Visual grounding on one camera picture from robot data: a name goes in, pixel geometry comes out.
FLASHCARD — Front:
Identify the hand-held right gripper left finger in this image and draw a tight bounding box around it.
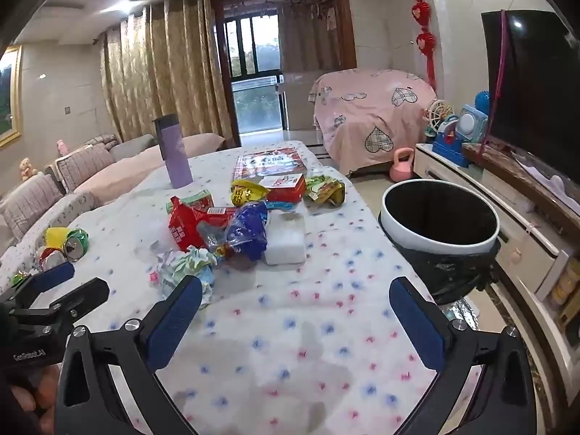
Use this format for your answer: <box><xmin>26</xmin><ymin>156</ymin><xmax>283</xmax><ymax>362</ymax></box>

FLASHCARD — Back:
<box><xmin>54</xmin><ymin>275</ymin><xmax>204</xmax><ymax>435</ymax></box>

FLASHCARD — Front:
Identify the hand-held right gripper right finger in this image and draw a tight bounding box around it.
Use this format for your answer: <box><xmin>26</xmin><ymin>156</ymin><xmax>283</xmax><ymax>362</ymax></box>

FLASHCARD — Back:
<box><xmin>389</xmin><ymin>276</ymin><xmax>538</xmax><ymax>435</ymax></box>

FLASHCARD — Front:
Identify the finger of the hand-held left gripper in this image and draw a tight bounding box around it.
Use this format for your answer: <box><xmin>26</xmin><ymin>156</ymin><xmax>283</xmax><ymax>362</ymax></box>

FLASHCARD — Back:
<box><xmin>9</xmin><ymin>277</ymin><xmax>110</xmax><ymax>327</ymax></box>
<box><xmin>0</xmin><ymin>261</ymin><xmax>76</xmax><ymax>302</ymax></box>

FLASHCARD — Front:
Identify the white bin with black bag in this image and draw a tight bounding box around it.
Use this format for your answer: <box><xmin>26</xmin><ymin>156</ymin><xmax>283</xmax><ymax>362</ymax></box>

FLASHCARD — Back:
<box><xmin>378</xmin><ymin>179</ymin><xmax>501</xmax><ymax>305</ymax></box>

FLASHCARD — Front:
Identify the green juice carton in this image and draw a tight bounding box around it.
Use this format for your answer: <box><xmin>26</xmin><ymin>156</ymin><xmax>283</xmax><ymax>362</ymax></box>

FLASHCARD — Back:
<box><xmin>165</xmin><ymin>190</ymin><xmax>215</xmax><ymax>214</ymax></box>

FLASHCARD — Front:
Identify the person's left hand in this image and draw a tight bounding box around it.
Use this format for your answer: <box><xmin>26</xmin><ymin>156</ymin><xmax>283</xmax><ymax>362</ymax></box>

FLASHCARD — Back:
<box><xmin>10</xmin><ymin>365</ymin><xmax>62</xmax><ymax>418</ymax></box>

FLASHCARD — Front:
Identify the red drink can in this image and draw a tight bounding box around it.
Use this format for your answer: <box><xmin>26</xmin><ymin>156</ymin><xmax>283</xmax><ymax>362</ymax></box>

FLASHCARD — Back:
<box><xmin>38</xmin><ymin>247</ymin><xmax>69</xmax><ymax>273</ymax></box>

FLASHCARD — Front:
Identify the green drink can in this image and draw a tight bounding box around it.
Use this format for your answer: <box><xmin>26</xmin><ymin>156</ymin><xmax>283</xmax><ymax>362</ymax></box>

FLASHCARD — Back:
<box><xmin>63</xmin><ymin>230</ymin><xmax>90</xmax><ymax>262</ymax></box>

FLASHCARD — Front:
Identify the yellow cup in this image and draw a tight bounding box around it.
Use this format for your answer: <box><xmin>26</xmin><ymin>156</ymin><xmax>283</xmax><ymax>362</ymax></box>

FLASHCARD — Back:
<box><xmin>44</xmin><ymin>227</ymin><xmax>71</xmax><ymax>250</ymax></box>

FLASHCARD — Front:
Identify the crumpled paper wad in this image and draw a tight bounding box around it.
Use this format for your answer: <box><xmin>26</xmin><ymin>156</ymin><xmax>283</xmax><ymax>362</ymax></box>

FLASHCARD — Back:
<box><xmin>156</xmin><ymin>245</ymin><xmax>223</xmax><ymax>306</ymax></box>

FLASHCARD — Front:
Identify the striped pink cushion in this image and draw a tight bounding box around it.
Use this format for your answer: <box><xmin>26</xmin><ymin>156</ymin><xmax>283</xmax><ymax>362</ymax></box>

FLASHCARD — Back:
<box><xmin>0</xmin><ymin>174</ymin><xmax>64</xmax><ymax>241</ymax></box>
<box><xmin>57</xmin><ymin>142</ymin><xmax>116</xmax><ymax>191</ymax></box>

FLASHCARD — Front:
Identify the red snack bag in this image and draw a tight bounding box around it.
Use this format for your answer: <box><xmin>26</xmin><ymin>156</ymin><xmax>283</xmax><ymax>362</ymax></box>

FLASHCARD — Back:
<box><xmin>169</xmin><ymin>197</ymin><xmax>239</xmax><ymax>253</ymax></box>

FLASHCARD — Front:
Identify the white spotted tablecloth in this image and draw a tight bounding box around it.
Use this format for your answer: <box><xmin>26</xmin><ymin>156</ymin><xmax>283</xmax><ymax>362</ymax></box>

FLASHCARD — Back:
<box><xmin>0</xmin><ymin>140</ymin><xmax>483</xmax><ymax>435</ymax></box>

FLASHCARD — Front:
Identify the blue snack bag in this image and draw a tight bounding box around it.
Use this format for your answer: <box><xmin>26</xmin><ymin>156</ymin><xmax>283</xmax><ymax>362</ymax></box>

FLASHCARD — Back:
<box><xmin>225</xmin><ymin>200</ymin><xmax>269</xmax><ymax>261</ymax></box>

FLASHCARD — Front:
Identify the pink sofa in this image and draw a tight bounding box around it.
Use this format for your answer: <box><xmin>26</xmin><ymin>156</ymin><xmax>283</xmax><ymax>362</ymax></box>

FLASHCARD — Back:
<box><xmin>0</xmin><ymin>132</ymin><xmax>225</xmax><ymax>277</ymax></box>

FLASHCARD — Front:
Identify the white tissue pack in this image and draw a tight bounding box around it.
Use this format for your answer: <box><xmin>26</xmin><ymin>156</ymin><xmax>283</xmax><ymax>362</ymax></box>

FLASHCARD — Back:
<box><xmin>264</xmin><ymin>212</ymin><xmax>306</xmax><ymax>266</ymax></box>

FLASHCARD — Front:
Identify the yellow snack packet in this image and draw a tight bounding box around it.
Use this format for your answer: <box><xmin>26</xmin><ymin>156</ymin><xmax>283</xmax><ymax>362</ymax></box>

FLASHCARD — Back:
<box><xmin>230</xmin><ymin>179</ymin><xmax>270</xmax><ymax>207</ymax></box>

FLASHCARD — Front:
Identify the pink kettlebell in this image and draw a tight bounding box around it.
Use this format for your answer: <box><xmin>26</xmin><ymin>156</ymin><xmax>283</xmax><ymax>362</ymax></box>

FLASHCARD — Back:
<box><xmin>390</xmin><ymin>147</ymin><xmax>415</xmax><ymax>183</ymax></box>

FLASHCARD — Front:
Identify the purple thermos bottle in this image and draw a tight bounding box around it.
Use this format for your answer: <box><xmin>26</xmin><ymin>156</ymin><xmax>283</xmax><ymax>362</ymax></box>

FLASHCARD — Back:
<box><xmin>153</xmin><ymin>113</ymin><xmax>193</xmax><ymax>189</ymax></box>

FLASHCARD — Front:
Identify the green snack packet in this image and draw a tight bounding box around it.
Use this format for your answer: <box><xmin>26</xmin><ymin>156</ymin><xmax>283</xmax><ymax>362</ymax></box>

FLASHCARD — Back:
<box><xmin>304</xmin><ymin>176</ymin><xmax>346</xmax><ymax>206</ymax></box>

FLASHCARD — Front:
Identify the red and white box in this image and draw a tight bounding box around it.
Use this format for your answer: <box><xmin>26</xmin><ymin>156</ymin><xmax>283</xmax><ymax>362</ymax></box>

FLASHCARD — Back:
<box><xmin>259</xmin><ymin>173</ymin><xmax>307</xmax><ymax>203</ymax></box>

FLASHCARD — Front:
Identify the gold-framed painting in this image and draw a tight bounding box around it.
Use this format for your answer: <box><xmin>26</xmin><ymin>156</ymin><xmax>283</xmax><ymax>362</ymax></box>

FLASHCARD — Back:
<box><xmin>0</xmin><ymin>45</ymin><xmax>23</xmax><ymax>148</ymax></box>

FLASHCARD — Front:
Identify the colourful comic book stack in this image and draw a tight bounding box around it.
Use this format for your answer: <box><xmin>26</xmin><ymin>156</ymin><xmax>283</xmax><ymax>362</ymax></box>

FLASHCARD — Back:
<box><xmin>232</xmin><ymin>147</ymin><xmax>309</xmax><ymax>181</ymax></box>

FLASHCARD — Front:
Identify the blue toy machine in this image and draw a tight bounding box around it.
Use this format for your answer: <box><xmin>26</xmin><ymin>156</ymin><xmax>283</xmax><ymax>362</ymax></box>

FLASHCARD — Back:
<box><xmin>432</xmin><ymin>104</ymin><xmax>489</xmax><ymax>168</ymax></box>

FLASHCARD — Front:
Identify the ferris wheel toy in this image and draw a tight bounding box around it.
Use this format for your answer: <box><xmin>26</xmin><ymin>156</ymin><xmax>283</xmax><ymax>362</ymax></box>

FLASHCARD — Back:
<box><xmin>424</xmin><ymin>99</ymin><xmax>454</xmax><ymax>139</ymax></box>

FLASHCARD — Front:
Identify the golden curtain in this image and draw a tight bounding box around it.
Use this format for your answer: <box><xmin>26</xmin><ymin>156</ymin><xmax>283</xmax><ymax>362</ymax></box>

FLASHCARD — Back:
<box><xmin>100</xmin><ymin>0</ymin><xmax>236</xmax><ymax>146</ymax></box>

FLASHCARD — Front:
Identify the black television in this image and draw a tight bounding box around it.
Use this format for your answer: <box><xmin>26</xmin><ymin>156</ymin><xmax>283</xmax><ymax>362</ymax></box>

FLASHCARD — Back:
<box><xmin>480</xmin><ymin>9</ymin><xmax>580</xmax><ymax>181</ymax></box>

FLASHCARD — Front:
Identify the wooden-framed glass door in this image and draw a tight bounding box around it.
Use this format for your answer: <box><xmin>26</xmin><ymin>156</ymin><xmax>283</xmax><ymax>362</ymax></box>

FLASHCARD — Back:
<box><xmin>209</xmin><ymin>0</ymin><xmax>357</xmax><ymax>146</ymax></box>

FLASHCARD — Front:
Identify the red hanging decoration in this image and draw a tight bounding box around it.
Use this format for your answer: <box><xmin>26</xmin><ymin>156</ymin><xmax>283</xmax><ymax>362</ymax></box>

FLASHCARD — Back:
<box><xmin>401</xmin><ymin>0</ymin><xmax>438</xmax><ymax>89</ymax></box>

